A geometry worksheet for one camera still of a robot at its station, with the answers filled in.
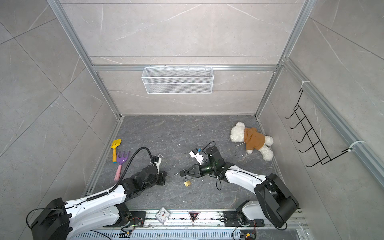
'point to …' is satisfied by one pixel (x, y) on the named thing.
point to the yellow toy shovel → (116, 143)
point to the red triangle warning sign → (193, 215)
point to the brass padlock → (187, 183)
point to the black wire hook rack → (322, 154)
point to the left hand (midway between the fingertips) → (168, 170)
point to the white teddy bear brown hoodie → (253, 140)
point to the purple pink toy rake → (120, 160)
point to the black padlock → (182, 173)
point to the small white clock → (162, 215)
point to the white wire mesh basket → (178, 80)
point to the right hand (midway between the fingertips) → (186, 172)
